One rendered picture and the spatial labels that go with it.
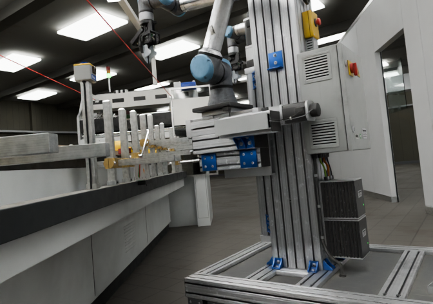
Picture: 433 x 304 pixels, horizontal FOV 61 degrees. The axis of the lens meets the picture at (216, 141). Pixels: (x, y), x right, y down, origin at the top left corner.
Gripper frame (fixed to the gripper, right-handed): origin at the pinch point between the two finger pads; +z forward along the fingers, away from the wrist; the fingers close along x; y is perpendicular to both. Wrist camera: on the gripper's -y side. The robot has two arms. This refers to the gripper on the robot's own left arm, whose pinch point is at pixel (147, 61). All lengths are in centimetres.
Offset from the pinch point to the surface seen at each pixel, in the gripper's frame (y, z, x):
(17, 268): 33, 78, -87
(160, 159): 7, 51, -3
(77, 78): 2.9, 15.6, -43.7
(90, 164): 4, 52, -41
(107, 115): -10.5, 27.8, -19.3
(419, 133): 86, 42, 326
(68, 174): -27, 54, -32
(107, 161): -9, 50, -22
